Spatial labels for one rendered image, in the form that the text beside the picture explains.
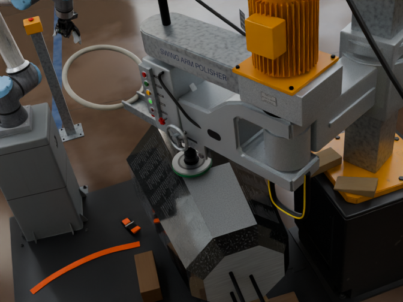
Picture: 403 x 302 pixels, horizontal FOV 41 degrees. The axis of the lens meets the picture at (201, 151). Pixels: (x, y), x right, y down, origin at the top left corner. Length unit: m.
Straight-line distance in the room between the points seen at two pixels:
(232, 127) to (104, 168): 2.22
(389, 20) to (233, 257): 1.26
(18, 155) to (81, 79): 2.21
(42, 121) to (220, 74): 1.67
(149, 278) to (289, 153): 1.50
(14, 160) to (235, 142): 1.65
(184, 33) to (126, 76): 3.09
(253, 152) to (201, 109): 0.30
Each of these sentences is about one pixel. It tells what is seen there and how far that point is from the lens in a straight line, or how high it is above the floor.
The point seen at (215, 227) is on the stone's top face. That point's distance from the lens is 2.63.
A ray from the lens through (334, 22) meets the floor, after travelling 5.96.
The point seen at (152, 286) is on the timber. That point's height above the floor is 0.13.
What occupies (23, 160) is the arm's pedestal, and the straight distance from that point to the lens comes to 3.51.
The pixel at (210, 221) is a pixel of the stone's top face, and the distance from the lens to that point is 2.66.
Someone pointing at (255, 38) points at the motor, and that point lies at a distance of 1.82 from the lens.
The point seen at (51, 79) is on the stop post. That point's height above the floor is 0.58.
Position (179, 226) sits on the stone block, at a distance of 2.82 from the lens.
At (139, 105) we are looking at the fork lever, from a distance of 3.05.
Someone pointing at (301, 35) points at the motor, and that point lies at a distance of 1.88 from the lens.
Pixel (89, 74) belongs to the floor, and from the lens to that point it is 5.61.
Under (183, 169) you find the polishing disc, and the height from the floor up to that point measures 0.86.
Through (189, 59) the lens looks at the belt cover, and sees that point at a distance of 2.25.
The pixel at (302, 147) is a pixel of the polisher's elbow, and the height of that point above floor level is 1.34.
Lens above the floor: 2.76
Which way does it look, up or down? 40 degrees down
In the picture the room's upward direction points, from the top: 9 degrees counter-clockwise
